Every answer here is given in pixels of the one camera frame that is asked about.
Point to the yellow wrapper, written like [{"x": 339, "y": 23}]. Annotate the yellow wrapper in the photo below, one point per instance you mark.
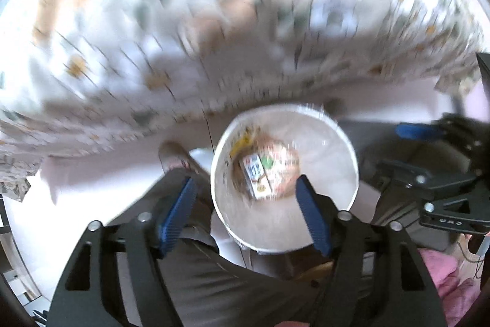
[{"x": 241, "y": 143}]

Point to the crumpled pink snack wrapper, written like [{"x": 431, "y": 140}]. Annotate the crumpled pink snack wrapper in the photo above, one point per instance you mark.
[{"x": 283, "y": 162}]

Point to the pink cloth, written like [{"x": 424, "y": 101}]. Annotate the pink cloth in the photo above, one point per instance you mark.
[{"x": 444, "y": 277}]

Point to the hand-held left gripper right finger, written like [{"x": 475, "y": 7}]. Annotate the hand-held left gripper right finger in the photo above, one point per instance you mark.
[{"x": 312, "y": 216}]

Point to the small drink carton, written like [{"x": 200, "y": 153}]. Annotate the small drink carton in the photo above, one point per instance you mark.
[{"x": 255, "y": 173}]

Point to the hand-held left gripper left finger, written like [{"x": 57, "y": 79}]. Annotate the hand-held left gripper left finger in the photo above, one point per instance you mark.
[{"x": 175, "y": 214}]

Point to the white plastic trash bin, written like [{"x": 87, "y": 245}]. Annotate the white plastic trash bin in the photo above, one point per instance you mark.
[{"x": 329, "y": 158}]

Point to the floral bed sheet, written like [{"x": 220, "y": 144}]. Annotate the floral bed sheet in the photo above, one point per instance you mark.
[{"x": 191, "y": 24}]

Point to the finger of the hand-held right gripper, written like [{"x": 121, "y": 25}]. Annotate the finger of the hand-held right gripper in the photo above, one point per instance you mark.
[
  {"x": 415, "y": 131},
  {"x": 451, "y": 193}
]

